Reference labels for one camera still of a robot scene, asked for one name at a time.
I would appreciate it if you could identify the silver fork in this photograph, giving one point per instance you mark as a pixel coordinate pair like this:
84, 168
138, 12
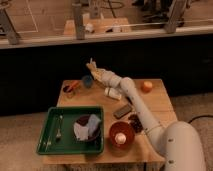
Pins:
58, 135

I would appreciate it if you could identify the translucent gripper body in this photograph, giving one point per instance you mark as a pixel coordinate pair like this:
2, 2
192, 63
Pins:
99, 74

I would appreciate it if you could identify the blue grey cloth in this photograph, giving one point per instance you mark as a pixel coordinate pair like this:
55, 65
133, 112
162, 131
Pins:
87, 127

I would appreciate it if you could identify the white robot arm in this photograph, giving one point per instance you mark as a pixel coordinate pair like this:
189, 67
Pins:
179, 143

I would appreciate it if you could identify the wooden table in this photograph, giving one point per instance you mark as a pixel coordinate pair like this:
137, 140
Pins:
141, 151

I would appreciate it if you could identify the white egg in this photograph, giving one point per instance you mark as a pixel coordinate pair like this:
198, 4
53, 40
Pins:
120, 138

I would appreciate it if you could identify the red bowl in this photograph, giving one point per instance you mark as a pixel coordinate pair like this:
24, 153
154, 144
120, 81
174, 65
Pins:
121, 127

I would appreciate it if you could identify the dark grapes bunch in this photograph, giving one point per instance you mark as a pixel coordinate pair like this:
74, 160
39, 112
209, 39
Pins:
135, 123

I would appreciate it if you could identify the dark bowl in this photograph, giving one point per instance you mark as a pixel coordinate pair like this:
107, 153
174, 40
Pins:
87, 128

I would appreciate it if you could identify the green utensil in tray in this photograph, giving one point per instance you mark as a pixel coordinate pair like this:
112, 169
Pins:
50, 135

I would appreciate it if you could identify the grey sponge block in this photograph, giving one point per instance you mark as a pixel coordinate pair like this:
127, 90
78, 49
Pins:
119, 113

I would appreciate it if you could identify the yellow banana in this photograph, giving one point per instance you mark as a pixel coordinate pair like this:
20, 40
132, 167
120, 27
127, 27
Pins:
92, 67

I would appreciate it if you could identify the blue cup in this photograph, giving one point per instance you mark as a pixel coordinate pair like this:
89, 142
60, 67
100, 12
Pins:
87, 81

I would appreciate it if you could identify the green plastic tray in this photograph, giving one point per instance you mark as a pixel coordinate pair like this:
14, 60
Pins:
69, 144

